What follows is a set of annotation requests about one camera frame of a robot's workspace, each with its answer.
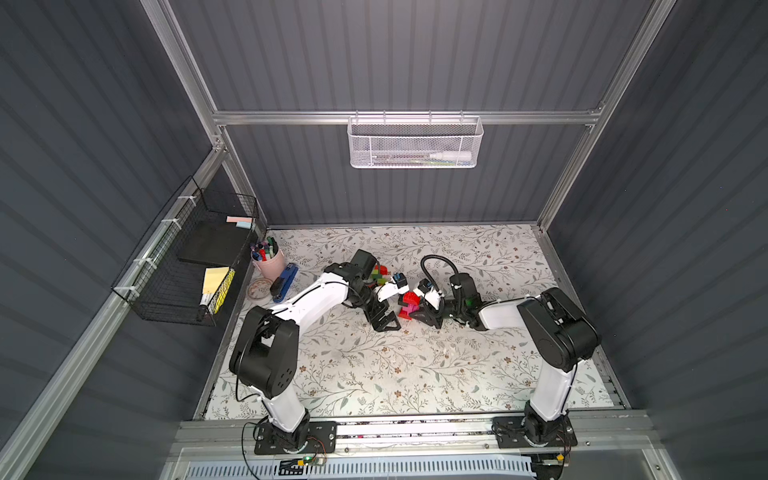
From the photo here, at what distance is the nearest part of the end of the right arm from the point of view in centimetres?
76

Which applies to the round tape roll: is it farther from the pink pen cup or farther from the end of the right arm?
the end of the right arm

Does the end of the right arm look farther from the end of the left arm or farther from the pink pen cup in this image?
the pink pen cup

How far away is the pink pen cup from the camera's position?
982 millimetres

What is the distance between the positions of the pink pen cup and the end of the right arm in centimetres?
49
